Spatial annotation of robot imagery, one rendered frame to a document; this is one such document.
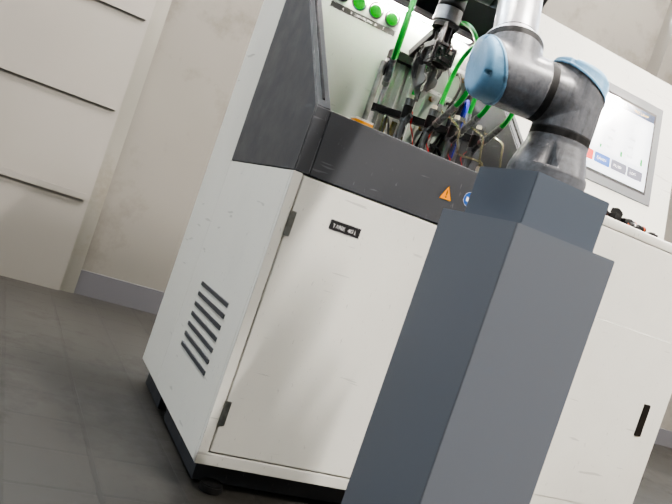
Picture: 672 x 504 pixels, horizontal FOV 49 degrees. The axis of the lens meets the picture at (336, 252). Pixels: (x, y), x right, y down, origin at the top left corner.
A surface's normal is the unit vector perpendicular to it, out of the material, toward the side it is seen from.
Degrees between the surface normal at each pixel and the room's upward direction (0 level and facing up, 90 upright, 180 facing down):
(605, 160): 76
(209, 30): 90
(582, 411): 90
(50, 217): 90
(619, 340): 90
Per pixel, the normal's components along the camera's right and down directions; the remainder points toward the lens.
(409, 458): -0.86, -0.29
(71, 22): 0.40, 0.15
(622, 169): 0.44, -0.08
